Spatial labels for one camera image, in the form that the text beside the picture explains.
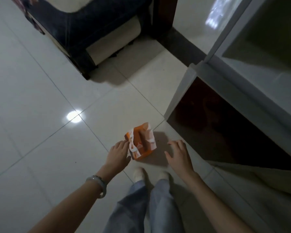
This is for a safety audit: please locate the dark sofa with cream cushions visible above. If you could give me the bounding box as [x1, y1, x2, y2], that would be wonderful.
[24, 0, 154, 80]

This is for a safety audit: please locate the person's left jeans leg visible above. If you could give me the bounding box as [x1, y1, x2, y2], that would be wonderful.
[102, 179, 151, 233]

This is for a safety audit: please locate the person's left forearm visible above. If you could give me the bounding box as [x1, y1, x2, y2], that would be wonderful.
[27, 173, 113, 233]

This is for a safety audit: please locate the person's white shoe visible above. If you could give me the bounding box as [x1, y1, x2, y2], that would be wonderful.
[156, 171, 171, 183]
[133, 167, 146, 184]

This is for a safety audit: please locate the dark wooden door frame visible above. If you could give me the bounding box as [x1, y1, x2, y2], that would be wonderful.
[152, 0, 207, 67]

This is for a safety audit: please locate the person's right forearm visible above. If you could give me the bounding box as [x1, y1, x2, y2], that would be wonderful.
[182, 170, 256, 233]

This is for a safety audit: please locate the person's right hand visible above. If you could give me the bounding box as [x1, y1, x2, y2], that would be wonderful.
[164, 140, 196, 178]

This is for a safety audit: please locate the white cabinet with glass panels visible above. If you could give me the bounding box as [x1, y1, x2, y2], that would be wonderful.
[163, 0, 291, 172]

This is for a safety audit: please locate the person's left white shoe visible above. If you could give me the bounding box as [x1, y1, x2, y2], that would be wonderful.
[133, 167, 146, 184]

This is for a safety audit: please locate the person's right white shoe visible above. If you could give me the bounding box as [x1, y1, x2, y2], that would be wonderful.
[156, 171, 171, 183]

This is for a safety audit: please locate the person's left hand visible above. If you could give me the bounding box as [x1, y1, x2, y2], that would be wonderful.
[96, 140, 132, 184]

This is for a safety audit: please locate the pale jade bangle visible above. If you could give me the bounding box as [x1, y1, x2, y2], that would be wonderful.
[85, 175, 107, 199]

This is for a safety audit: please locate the orange and white paper bag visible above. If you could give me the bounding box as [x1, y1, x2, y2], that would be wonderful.
[124, 122, 157, 161]

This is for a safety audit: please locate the person's jeans leg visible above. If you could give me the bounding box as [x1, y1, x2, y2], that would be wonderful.
[102, 179, 151, 233]
[149, 178, 185, 233]

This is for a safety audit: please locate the person's right jeans leg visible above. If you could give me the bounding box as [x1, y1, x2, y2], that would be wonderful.
[149, 178, 185, 233]

